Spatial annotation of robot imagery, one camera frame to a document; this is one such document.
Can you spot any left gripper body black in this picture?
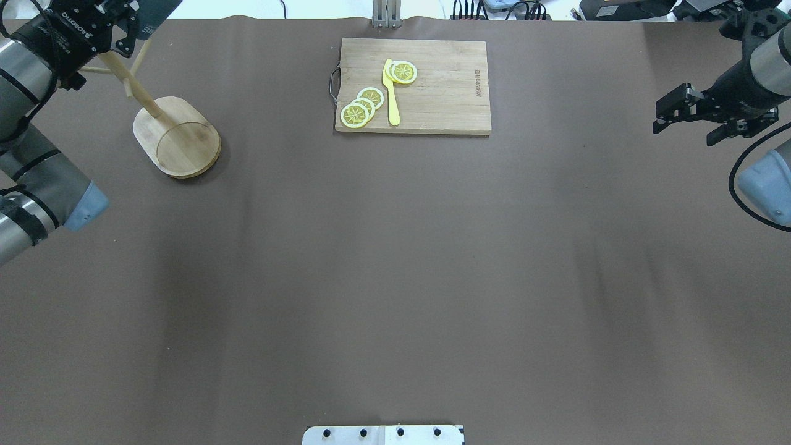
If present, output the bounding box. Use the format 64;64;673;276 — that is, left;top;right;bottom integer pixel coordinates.
18;1;115;90

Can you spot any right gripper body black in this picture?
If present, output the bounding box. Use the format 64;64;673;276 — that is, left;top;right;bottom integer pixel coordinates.
696;84;773;125

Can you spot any blue mug yellow inside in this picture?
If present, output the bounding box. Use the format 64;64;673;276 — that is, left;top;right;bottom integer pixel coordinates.
136;0;182;41

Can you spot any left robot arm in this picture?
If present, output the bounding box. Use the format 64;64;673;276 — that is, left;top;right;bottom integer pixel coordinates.
1;1;140;264

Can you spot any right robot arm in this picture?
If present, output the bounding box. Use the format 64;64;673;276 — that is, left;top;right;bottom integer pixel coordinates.
652;1;790;232

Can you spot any wooden cup storage rack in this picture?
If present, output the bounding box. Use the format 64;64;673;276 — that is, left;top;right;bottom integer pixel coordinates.
79;40;221;179

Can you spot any wooden cutting board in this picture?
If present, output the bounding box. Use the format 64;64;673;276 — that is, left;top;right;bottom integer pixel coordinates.
334;37;492;136

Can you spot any lemon slice front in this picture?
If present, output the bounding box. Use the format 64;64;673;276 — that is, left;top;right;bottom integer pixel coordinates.
339;102;372;129

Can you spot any yellow plastic knife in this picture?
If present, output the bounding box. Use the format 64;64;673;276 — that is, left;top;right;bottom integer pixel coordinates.
381;59;401;127

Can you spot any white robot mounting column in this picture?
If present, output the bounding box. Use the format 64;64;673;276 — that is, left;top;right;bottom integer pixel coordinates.
302;425;466;444

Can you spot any aluminium frame post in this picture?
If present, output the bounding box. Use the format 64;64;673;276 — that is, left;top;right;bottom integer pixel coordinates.
371;0;403;29

